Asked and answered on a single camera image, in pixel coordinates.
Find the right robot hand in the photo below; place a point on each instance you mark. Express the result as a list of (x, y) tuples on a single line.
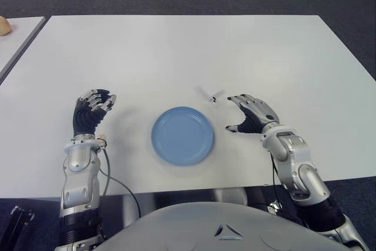
[(258, 114)]

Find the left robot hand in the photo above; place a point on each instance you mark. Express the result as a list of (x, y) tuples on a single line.
[(85, 118)]

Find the white charger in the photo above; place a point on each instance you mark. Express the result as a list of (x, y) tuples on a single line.
[(210, 93)]

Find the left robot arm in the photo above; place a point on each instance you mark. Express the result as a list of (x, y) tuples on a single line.
[(77, 180)]

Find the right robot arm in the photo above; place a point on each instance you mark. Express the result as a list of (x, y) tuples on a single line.
[(299, 171)]

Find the blue round plate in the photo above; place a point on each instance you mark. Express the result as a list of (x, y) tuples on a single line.
[(182, 135)]

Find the grey right robot leg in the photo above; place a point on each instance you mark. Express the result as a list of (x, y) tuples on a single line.
[(229, 196)]

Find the grey robot leg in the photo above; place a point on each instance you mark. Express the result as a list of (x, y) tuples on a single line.
[(126, 207), (229, 196)]

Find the grey left robot leg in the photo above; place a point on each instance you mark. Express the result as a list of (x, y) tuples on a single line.
[(126, 207)]

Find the white side table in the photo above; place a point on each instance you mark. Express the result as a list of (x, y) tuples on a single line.
[(17, 42)]

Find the beige round object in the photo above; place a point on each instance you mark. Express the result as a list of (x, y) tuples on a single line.
[(4, 26)]

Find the black stand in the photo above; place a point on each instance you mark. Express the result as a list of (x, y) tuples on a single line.
[(16, 227)]

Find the grey robot torso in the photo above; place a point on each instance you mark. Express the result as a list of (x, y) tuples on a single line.
[(191, 227)]

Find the metal clip bracket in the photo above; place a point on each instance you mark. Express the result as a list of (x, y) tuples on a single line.
[(274, 206)]

